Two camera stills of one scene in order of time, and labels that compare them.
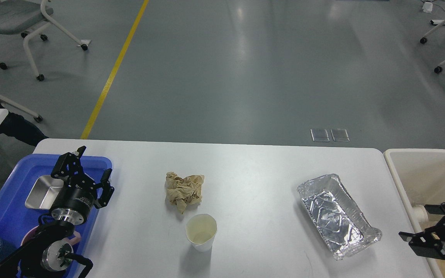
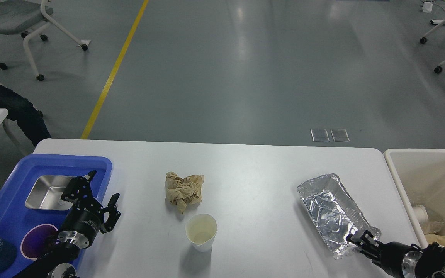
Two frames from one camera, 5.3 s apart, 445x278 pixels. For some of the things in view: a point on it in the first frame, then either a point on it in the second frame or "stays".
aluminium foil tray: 337,216 stays
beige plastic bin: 427,176 stays
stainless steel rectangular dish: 44,192 stays
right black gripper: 427,243 to 392,255
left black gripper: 73,203 to 82,223
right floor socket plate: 340,135 stays
